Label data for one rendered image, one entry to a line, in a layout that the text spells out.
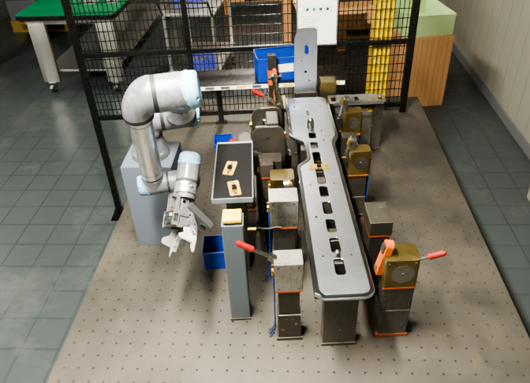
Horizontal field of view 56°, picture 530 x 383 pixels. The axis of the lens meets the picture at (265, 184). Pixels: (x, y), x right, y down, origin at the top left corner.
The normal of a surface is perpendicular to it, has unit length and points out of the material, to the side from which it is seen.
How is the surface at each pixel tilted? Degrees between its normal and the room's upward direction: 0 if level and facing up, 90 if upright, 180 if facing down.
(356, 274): 0
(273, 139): 90
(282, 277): 90
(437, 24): 90
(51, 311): 0
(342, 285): 0
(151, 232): 90
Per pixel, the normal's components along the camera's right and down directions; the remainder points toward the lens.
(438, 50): 0.07, 0.58
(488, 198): -0.04, -0.81
